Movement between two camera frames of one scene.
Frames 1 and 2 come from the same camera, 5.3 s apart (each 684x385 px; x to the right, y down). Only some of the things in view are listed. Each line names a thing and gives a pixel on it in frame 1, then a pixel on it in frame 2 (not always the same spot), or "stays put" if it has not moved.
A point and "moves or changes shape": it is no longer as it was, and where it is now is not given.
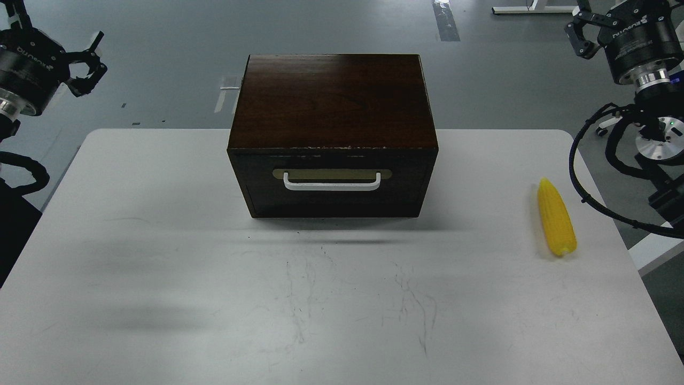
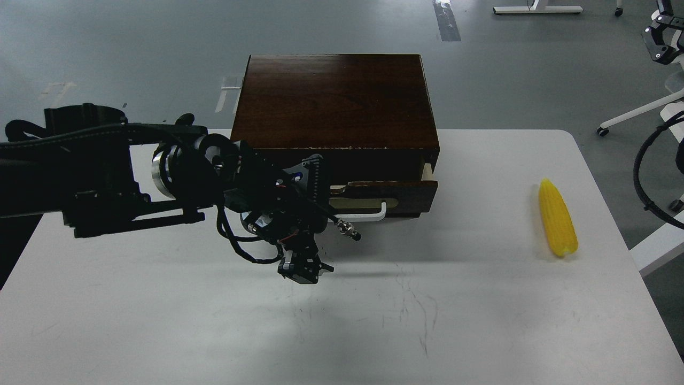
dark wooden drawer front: (330, 182) moves or changes shape
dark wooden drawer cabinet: (334, 136) stays put
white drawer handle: (334, 185) -> (364, 217)
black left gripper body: (32, 67) -> (287, 204)
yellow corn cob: (556, 217) stays put
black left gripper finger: (83, 85) -> (305, 266)
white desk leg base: (537, 9) stays put
